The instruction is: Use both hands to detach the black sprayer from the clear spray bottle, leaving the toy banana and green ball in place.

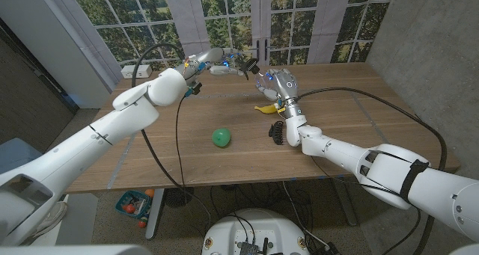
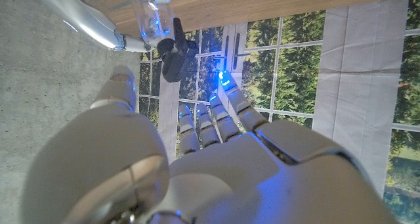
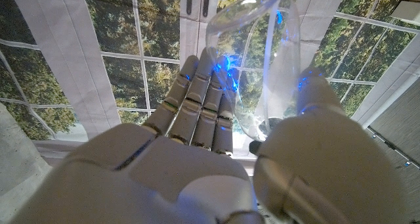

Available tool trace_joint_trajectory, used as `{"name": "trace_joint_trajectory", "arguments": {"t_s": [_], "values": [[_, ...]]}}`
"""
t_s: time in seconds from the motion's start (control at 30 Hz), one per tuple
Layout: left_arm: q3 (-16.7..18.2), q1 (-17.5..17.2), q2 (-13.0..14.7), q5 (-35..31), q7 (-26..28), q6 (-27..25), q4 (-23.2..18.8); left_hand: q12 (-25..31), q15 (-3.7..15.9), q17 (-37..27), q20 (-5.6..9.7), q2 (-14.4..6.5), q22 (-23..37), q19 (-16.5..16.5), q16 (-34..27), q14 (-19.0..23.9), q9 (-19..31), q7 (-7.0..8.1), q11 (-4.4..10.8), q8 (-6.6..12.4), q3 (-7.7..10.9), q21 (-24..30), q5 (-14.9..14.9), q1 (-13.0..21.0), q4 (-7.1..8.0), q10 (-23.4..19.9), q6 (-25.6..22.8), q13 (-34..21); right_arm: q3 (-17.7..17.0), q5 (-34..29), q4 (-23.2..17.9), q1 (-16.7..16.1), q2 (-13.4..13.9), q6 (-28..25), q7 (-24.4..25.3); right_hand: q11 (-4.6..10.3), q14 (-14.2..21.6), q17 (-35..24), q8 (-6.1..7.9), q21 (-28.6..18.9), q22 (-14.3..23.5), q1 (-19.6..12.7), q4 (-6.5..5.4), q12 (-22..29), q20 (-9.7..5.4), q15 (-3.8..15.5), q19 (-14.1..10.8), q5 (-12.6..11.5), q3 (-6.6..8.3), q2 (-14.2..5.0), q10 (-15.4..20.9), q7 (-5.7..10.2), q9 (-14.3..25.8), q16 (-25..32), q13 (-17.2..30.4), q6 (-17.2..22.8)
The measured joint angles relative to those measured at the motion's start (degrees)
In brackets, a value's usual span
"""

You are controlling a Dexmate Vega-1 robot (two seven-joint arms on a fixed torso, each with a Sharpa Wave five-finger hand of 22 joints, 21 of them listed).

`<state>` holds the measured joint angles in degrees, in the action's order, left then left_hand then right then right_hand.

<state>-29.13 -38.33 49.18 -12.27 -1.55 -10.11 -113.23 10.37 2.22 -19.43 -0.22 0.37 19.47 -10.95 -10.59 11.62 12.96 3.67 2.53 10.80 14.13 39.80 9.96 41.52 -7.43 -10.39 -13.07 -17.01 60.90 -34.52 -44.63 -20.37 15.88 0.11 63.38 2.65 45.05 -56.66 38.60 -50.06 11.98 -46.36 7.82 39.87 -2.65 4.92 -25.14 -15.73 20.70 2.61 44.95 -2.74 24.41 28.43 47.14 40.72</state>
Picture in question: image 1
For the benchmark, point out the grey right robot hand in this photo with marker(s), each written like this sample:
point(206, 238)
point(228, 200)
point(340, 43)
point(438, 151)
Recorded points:
point(284, 86)

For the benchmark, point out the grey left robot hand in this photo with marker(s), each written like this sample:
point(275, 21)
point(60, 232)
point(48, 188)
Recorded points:
point(209, 57)

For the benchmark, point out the clear spray bottle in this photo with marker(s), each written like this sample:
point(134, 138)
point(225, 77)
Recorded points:
point(262, 86)

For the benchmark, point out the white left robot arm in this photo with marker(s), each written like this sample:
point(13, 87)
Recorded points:
point(93, 135)

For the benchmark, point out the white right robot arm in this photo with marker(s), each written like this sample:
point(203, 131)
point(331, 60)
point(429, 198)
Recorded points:
point(355, 154)

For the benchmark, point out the yellow toy banana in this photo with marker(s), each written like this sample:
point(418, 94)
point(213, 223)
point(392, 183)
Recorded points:
point(267, 109)

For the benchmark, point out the green ball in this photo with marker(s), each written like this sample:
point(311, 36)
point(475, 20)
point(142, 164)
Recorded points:
point(221, 137)

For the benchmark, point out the printed window backdrop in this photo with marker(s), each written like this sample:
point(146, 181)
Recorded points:
point(187, 15)

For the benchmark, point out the black hair claw clip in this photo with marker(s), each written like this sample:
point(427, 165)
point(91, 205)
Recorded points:
point(277, 133)

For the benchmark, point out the white power strip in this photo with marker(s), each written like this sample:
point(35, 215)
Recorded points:
point(144, 72)

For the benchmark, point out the grey table leg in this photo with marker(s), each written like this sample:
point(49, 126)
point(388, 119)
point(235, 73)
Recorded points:
point(346, 202)

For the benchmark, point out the black round fan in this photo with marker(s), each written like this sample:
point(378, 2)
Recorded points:
point(179, 197)

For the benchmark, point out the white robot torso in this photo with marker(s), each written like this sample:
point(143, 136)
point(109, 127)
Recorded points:
point(254, 229)

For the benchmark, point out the white table leg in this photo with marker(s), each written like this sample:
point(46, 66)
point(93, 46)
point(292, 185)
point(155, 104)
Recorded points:
point(154, 214)

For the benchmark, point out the teal basket of toys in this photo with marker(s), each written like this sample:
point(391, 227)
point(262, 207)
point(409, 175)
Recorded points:
point(134, 206)

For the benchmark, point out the blue plastic bin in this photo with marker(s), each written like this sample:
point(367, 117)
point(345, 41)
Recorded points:
point(15, 154)

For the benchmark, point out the white sneaker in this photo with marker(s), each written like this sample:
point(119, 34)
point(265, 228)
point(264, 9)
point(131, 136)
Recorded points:
point(52, 217)

